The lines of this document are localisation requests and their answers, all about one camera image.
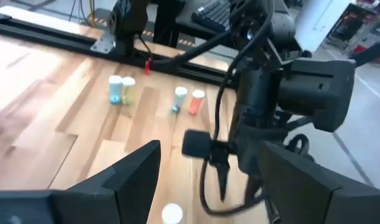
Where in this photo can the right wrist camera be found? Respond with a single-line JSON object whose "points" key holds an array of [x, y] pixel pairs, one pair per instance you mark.
{"points": [[196, 143]]}

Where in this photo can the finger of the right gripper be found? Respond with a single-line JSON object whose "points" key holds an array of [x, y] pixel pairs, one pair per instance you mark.
{"points": [[253, 188], [223, 177]]}

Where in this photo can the pink pill bottle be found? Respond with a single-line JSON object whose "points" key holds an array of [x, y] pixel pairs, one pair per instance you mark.
{"points": [[172, 214]]}

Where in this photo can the blue pill bottle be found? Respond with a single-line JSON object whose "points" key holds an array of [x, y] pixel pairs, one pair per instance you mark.
{"points": [[116, 90]]}

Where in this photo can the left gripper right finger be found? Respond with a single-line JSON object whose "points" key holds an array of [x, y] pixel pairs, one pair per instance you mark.
{"points": [[302, 199]]}

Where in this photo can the silver mounting bracket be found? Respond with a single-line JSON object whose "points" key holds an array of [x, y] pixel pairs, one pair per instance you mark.
{"points": [[102, 46]]}

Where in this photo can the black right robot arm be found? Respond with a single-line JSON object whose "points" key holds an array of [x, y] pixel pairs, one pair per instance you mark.
{"points": [[314, 90]]}

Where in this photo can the black aluminium table frame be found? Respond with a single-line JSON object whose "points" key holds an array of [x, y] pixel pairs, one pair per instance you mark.
{"points": [[53, 40]]}

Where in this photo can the red clip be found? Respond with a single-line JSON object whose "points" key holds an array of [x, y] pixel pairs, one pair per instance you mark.
{"points": [[148, 67]]}

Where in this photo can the white cabinet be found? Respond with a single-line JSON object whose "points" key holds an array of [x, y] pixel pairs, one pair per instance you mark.
{"points": [[321, 25]]}

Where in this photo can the dark desk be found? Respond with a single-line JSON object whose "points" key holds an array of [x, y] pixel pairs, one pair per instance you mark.
{"points": [[183, 9]]}

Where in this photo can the red and black storage rack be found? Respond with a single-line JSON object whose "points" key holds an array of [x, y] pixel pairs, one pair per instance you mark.
{"points": [[358, 31]]}

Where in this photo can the black keyboard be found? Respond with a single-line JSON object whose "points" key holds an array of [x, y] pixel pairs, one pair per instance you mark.
{"points": [[213, 14]]}

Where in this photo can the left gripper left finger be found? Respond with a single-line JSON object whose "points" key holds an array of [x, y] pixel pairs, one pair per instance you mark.
{"points": [[124, 193]]}

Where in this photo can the clear bottle blue pills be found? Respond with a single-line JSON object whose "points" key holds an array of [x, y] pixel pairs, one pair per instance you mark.
{"points": [[179, 98]]}

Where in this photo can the orange pill bottle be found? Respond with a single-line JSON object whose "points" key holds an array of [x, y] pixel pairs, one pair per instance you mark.
{"points": [[196, 104]]}

